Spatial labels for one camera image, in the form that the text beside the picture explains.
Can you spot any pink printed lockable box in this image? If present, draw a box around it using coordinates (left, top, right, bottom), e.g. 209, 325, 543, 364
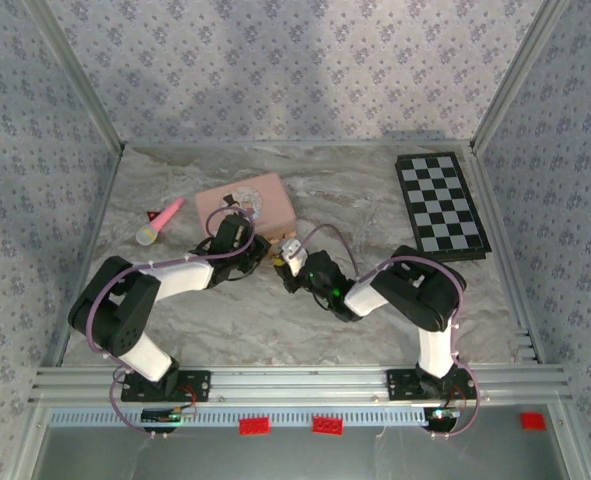
194, 172, 297, 246

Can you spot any pink toy microphone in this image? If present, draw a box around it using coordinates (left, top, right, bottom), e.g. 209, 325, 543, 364
134, 197, 185, 246

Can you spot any black grey chessboard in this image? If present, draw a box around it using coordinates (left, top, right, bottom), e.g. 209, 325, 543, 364
393, 152, 492, 265

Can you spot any left controller circuit board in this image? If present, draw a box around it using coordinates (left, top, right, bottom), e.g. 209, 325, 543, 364
141, 407, 197, 425

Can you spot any controller circuit board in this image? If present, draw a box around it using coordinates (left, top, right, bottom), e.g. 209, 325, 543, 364
426, 406, 462, 432
141, 407, 197, 425

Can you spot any grey metal shelf plate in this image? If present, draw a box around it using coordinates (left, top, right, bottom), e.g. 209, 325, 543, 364
34, 403, 571, 480

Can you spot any right controller circuit board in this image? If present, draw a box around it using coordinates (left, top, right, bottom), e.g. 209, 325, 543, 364
426, 406, 462, 432

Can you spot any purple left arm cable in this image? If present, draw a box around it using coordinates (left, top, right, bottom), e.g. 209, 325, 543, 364
87, 205, 256, 440

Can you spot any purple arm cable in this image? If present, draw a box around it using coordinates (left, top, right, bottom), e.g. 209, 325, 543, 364
87, 205, 256, 440
294, 223, 481, 440

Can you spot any aluminium mounting rail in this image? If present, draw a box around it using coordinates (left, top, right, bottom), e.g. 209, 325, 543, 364
28, 366, 574, 405

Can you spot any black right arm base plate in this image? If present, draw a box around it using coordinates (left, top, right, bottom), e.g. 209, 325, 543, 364
385, 368, 477, 402

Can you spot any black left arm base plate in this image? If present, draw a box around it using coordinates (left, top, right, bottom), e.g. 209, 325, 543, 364
121, 368, 212, 402

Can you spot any grey slotted cable duct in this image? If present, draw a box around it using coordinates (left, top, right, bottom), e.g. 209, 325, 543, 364
47, 408, 459, 427

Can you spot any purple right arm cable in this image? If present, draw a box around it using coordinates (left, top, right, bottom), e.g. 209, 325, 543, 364
294, 223, 481, 440

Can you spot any aluminium frame post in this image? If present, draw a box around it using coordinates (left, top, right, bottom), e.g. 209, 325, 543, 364
469, 0, 574, 154
23, 0, 128, 154

